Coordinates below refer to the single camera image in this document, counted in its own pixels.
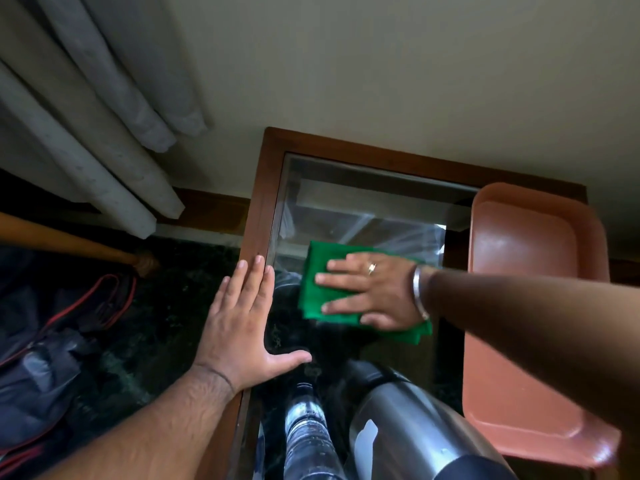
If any wooden glass-top table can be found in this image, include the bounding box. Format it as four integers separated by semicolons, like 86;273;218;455
194;127;589;480

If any person's right hand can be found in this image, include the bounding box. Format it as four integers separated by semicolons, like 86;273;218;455
315;252;435;332

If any orange plastic tray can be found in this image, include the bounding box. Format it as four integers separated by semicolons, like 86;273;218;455
462;182;622;470

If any stainless steel flask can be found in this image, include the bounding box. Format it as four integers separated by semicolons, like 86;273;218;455
346;360;519;480

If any black wrist thread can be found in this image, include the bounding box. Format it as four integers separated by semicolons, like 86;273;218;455
193;362;237;395

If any green cleaning cloth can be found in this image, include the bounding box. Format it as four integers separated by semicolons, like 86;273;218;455
298;240;434;346

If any wooden skirting board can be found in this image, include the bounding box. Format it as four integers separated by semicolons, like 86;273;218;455
159;187;251;236

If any grey curtain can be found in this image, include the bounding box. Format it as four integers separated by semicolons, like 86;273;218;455
0;0;209;240

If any person's left hand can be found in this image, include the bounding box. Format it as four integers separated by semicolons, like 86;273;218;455
192;255;313;394

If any silver wrist bangle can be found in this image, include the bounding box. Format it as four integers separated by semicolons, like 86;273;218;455
411;264;433;322

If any wooden stick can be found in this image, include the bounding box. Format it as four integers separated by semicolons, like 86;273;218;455
0;212;161;278

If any clear plastic water bottle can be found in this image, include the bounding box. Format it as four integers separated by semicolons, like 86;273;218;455
282;379;347;480

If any person's left forearm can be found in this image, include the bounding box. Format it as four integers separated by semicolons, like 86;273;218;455
37;364;237;480

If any black bag with red trim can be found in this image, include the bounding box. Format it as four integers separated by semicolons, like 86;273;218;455
0;245;139;476

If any person's right forearm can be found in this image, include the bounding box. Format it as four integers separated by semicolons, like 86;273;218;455
424;267;640;448

